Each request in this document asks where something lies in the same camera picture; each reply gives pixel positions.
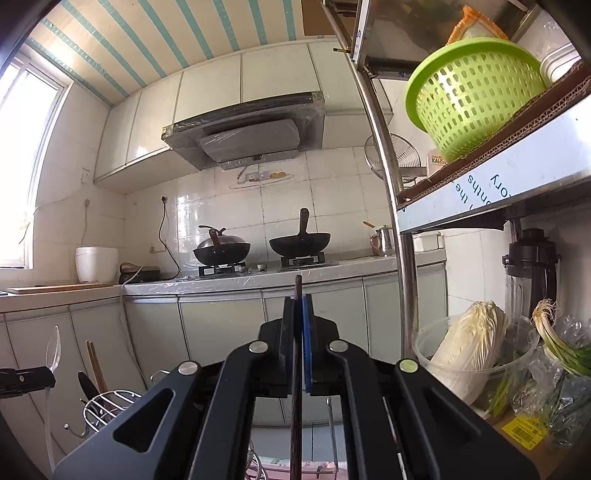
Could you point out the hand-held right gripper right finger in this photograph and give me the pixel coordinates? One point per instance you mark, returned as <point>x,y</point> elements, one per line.
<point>308,346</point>

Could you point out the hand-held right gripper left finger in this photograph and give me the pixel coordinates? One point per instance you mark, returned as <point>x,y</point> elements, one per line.
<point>288,341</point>

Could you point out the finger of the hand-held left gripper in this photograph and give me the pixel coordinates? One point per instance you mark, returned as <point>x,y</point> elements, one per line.
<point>27,379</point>

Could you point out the clear plastic spoon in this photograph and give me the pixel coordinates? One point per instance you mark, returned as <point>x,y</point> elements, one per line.
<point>54,355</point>

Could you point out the black spoon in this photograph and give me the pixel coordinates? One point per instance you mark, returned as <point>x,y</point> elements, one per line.
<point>87,385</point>

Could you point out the wooden chopstick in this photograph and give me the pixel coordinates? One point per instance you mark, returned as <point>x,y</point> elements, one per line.
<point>93,364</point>
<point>98,368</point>

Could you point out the dark chopstick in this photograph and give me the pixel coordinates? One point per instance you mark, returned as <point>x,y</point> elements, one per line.
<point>296,429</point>

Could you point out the white lower cabinets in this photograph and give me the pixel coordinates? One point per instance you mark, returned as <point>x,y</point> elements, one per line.
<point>221,332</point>

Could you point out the white cabinets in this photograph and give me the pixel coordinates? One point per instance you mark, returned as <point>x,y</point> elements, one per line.
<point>207,92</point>
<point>221,332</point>

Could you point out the gas stove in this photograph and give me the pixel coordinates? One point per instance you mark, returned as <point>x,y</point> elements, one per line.
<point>263,266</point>

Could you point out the wooden cutting board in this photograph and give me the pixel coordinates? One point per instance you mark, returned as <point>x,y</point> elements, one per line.
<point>60,287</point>

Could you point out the black wok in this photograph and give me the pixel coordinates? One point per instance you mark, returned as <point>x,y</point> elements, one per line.
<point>221,256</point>
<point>300,244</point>

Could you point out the clear plastic bowl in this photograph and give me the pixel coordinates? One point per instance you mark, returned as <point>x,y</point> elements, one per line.
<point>422,346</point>

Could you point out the metal wok lid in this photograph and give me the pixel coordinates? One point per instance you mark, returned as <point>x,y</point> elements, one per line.
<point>231,240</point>

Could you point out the metal shelf unit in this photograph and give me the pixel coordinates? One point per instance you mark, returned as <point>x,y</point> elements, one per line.
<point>406,277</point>

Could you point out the metal kettle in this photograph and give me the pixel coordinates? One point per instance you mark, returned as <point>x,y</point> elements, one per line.
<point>386,241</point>

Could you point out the pink plastic rack tray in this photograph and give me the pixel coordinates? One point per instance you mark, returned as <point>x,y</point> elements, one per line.
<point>277,474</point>

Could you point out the white rice cooker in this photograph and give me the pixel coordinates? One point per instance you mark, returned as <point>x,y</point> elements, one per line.
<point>97,263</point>

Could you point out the black countertop appliance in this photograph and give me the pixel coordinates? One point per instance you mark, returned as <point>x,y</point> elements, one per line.
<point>143,274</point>

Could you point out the white lidded container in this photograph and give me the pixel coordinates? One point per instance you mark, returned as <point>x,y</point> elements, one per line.
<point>427,242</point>

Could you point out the napa cabbage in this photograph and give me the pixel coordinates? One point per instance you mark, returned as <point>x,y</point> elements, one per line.
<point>471,346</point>

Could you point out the black range hood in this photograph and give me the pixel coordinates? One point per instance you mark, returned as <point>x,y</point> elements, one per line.
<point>249,134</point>

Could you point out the window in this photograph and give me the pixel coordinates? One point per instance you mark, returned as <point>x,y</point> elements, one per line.
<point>27,161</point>

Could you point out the small white orange box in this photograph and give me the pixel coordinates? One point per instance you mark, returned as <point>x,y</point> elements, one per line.
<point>436,164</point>

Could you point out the yellow label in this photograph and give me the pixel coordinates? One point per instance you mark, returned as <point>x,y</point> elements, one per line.
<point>524,431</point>

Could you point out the black blender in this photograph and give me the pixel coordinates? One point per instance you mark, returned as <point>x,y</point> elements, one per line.
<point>531,258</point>

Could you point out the scallions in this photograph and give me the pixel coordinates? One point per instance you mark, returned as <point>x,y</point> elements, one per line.
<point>554,341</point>

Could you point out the white upper cabinets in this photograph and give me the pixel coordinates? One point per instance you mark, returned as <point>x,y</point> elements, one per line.
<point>207,92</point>

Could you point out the plastic bag of greens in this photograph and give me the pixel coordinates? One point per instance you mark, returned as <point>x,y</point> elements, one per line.
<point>563,406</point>

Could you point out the green plastic basket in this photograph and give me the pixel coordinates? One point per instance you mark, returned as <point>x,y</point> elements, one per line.
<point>471,101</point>

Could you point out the stainless steel box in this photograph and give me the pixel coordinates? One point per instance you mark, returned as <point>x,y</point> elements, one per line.
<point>406,37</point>

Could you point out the cardboard box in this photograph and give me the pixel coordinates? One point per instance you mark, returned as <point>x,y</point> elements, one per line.
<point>316,16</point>

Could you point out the orange-edged cloth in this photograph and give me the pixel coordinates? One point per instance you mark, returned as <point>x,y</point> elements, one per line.
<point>478,30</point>

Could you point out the white plastic container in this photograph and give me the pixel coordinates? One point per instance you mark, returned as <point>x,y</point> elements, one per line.
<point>558,69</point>

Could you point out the glass wall shelf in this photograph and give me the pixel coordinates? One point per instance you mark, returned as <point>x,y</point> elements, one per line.
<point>258,183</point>

